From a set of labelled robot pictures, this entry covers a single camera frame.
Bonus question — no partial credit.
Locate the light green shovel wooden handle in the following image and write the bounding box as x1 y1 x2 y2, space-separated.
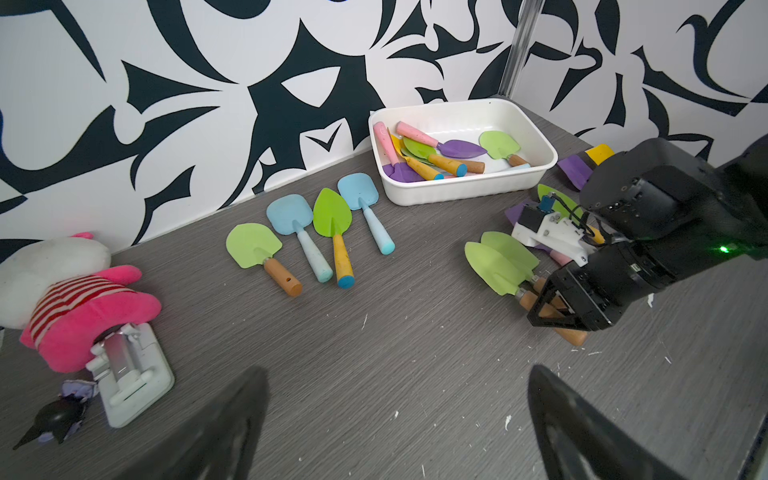
481 231 546 294

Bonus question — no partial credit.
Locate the white phone stand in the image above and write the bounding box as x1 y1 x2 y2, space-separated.
86 323 175 428

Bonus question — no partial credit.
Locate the purple pointed shovel pink handle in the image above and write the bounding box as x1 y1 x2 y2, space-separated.
557 154 594 191

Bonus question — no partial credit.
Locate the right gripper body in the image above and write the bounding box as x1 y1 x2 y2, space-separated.
527 241 678 332

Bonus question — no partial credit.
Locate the purple round shovel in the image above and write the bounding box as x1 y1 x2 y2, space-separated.
396 121 487 159

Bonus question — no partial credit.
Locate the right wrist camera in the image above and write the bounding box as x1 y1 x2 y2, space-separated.
511 201 598 266

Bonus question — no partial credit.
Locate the purple square shovel pink handle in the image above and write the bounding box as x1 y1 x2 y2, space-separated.
505 200 571 266

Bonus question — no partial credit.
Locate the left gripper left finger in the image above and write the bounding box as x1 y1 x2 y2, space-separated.
118 366 270 479

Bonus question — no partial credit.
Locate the bright green shovel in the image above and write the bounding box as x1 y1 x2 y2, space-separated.
401 137 468 177

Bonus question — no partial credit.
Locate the green shovel orange handle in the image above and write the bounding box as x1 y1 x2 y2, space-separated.
226 223 303 297

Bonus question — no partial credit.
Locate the pink white plush doll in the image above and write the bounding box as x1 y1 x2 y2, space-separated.
1 232 162 373

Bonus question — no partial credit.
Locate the light blue round shovel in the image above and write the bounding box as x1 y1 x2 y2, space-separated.
266 194 333 283

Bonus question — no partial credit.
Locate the light blue toy shovel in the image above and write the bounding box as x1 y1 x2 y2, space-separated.
337 173 395 255

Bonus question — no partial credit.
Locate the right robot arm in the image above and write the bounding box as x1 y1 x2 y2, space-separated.
527 137 767 331

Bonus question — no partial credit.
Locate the white storage box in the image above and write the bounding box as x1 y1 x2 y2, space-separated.
368 98 558 206

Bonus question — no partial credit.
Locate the yellow shovel wooden handle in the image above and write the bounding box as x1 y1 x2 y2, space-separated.
585 144 614 169

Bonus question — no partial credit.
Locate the small black purple figurine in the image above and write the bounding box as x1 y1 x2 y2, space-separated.
13 380 99 450

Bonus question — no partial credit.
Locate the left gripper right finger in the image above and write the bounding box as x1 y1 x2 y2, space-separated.
527 364 682 479

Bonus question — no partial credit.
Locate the green pointed shovel yellow handle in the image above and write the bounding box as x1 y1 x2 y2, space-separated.
536 184 605 246

